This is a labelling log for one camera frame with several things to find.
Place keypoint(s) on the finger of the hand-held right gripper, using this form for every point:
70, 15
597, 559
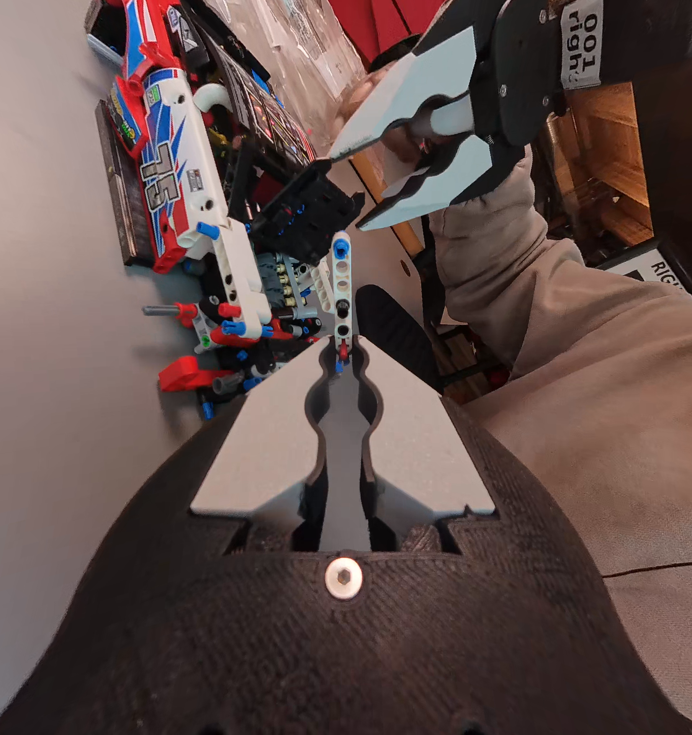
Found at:
415, 86
432, 189

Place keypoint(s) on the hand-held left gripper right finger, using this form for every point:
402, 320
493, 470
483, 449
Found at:
432, 459

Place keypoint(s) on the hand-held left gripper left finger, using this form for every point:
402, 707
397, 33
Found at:
254, 459

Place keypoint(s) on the white brick beam with pins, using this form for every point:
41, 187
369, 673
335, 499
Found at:
341, 275

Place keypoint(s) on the brick-built toy race car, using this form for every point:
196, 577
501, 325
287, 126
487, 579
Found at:
168, 172

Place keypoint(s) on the person's right forearm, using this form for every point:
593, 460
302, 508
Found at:
524, 275

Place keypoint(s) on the grey desk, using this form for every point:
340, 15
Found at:
47, 344

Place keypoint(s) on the red felt bag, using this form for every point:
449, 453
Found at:
392, 23

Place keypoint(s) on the pile of clear plastic bags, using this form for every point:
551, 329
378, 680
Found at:
300, 46

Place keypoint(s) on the wooden shelf unit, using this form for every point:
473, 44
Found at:
610, 172

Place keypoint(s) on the framed marker poster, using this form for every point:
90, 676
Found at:
662, 270

